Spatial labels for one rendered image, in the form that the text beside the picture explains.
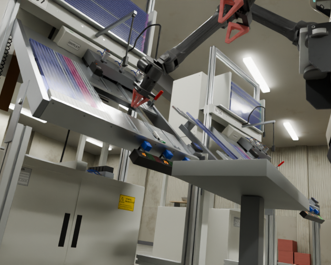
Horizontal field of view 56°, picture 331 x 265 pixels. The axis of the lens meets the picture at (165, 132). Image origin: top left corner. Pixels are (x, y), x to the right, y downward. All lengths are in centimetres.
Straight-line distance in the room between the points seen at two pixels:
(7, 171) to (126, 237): 74
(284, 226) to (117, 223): 834
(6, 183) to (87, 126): 28
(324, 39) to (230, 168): 48
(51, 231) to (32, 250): 9
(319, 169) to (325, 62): 872
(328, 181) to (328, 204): 63
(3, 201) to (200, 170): 48
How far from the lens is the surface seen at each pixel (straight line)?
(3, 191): 84
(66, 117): 93
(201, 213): 149
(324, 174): 959
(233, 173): 72
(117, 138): 102
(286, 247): 832
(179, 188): 1090
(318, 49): 99
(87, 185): 130
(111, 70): 152
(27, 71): 109
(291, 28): 143
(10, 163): 85
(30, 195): 119
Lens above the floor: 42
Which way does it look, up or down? 18 degrees up
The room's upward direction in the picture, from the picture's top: 7 degrees clockwise
